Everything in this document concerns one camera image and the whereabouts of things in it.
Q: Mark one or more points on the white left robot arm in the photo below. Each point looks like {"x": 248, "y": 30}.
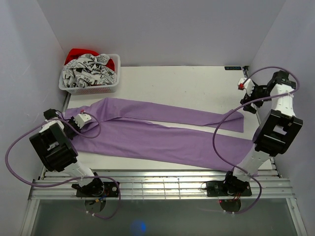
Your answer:
{"x": 54, "y": 147}

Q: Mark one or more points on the purple trousers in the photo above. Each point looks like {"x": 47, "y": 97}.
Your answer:
{"x": 134, "y": 129}

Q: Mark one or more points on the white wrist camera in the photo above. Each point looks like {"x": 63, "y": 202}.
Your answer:
{"x": 246, "y": 85}
{"x": 82, "y": 119}

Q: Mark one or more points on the white plastic laundry basket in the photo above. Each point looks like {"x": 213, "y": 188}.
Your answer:
{"x": 96, "y": 89}

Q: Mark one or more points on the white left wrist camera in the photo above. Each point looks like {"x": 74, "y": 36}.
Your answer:
{"x": 82, "y": 119}

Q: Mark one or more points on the dark table label sticker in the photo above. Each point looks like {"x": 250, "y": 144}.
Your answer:
{"x": 233, "y": 68}

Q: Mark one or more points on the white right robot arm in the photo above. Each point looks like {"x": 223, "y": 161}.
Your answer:
{"x": 274, "y": 135}

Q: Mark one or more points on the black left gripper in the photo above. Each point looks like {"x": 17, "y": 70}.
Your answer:
{"x": 72, "y": 121}

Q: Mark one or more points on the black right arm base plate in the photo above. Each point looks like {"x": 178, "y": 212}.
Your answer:
{"x": 218, "y": 188}

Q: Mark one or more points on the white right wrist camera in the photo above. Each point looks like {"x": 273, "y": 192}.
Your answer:
{"x": 246, "y": 85}

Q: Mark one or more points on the red garment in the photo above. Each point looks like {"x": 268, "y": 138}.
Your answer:
{"x": 75, "y": 53}

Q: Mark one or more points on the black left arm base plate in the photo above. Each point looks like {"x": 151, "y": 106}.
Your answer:
{"x": 110, "y": 190}

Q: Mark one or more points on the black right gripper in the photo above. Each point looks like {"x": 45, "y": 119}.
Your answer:
{"x": 248, "y": 99}

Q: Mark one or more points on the black white printed garment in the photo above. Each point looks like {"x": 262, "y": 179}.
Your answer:
{"x": 88, "y": 71}

